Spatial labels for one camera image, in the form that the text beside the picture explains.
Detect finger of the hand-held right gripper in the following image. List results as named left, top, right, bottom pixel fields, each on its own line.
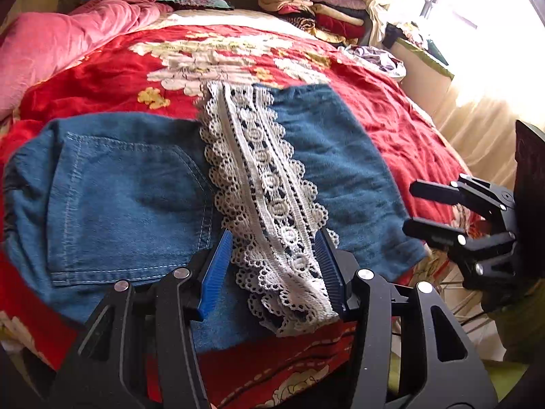
left=409, top=174, right=515, bottom=222
left=402, top=217, right=517, bottom=265

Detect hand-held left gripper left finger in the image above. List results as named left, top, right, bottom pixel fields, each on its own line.
left=49, top=228, right=235, bottom=409

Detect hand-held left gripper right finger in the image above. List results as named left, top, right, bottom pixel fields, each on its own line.
left=315, top=227, right=499, bottom=409

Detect blue denim pants lace trim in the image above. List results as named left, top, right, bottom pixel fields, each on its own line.
left=2, top=81, right=429, bottom=348

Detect cream curtain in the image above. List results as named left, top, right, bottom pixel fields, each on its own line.
left=362, top=0, right=545, bottom=192

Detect red floral blanket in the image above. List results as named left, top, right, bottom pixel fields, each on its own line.
left=0, top=23, right=482, bottom=409

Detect green trimmed windowsill cloth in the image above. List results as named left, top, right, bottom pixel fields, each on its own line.
left=394, top=38, right=455, bottom=81

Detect crumpled purple white cloth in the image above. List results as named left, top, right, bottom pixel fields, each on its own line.
left=341, top=45, right=407, bottom=79

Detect clothes heap on windowsill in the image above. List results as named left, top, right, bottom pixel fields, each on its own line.
left=382, top=21, right=448, bottom=64

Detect person's yellow-green clothing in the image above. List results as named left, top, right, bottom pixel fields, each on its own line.
left=485, top=285, right=545, bottom=401

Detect window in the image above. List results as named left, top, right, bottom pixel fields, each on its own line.
left=417, top=0, right=545, bottom=107

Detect pile of folded clothes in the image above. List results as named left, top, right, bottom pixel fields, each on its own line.
left=259, top=0, right=371, bottom=45

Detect maroon patterned pillow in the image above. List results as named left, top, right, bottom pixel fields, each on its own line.
left=155, top=0, right=235, bottom=11

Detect pink quilt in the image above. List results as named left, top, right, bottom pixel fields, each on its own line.
left=0, top=0, right=173, bottom=120

